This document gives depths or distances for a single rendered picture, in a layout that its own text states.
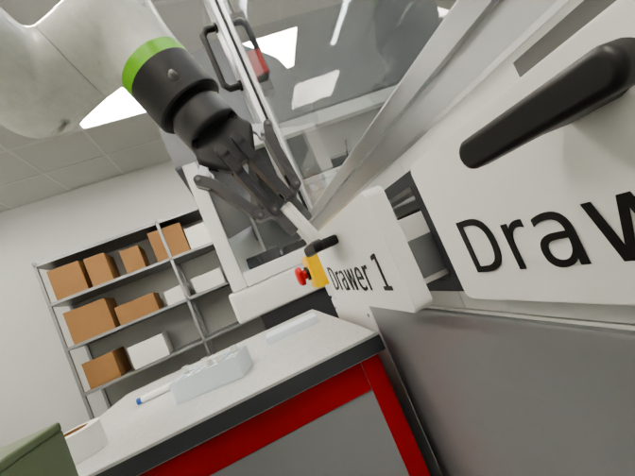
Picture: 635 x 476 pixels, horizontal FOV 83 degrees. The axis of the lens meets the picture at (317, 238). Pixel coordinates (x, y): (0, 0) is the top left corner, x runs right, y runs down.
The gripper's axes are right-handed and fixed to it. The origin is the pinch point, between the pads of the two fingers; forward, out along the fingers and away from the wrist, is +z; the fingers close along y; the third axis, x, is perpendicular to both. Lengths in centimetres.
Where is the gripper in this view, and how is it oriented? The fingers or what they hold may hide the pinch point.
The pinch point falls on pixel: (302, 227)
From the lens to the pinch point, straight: 46.4
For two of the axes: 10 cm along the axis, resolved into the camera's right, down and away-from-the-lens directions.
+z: 6.8, 7.3, 0.1
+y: -7.1, 6.7, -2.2
